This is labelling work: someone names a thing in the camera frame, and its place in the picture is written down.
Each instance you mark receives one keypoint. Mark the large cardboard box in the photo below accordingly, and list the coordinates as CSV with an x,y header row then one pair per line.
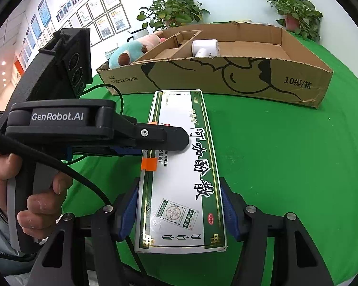
x,y
256,74

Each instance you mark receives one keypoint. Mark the pink pig plush toy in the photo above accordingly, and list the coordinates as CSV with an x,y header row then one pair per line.
x,y
128,50

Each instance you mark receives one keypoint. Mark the white enamel mug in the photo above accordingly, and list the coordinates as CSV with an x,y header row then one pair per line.
x,y
138,32

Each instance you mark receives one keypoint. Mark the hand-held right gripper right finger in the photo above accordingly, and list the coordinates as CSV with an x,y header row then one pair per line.
x,y
229,211

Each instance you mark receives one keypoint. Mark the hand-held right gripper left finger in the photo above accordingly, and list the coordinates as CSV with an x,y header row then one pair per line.
x,y
128,211

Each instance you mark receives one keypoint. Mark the row of framed wall certificates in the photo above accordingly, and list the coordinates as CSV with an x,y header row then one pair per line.
x,y
110,18

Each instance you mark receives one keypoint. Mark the white and green box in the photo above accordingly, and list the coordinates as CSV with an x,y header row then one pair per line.
x,y
179,184

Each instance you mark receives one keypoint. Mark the person's left hand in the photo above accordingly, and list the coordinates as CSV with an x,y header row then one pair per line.
x,y
38,205

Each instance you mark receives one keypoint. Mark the cardboard divider insert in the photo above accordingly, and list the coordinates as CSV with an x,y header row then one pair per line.
x,y
167,50

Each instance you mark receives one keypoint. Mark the white cylindrical device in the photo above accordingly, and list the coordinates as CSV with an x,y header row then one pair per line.
x,y
207,47

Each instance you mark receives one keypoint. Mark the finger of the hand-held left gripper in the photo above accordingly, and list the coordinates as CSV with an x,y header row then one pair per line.
x,y
128,151
161,138

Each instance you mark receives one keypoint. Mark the green tablecloth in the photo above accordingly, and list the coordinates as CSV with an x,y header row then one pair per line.
x,y
286,169

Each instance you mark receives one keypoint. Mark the potted green plant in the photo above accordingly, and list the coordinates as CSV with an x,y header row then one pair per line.
x,y
298,12
173,12

